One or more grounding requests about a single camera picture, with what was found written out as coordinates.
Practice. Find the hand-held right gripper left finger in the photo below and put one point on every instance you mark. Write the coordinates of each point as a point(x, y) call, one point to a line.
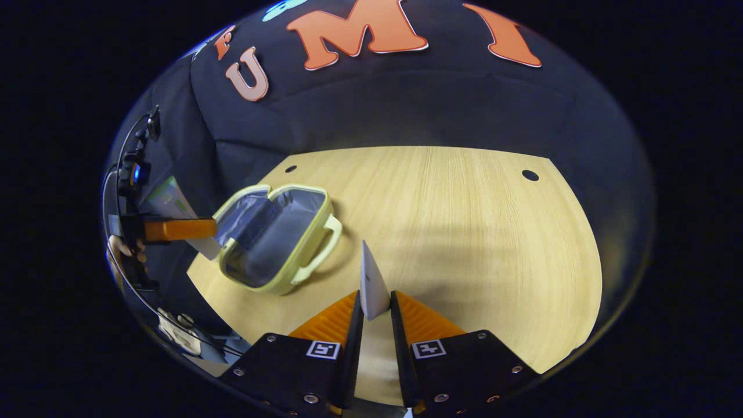
point(348, 360)

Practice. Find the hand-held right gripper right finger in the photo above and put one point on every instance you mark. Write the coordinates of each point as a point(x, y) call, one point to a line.
point(403, 360)

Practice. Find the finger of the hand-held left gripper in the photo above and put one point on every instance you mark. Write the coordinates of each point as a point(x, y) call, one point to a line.
point(180, 229)

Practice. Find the white skin care tube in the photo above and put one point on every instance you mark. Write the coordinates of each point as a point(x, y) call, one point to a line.
point(168, 200)

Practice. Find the green skin care tube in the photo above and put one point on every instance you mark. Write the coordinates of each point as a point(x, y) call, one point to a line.
point(372, 284)

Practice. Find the light green small suitcase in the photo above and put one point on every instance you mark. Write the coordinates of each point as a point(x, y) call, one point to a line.
point(273, 238)

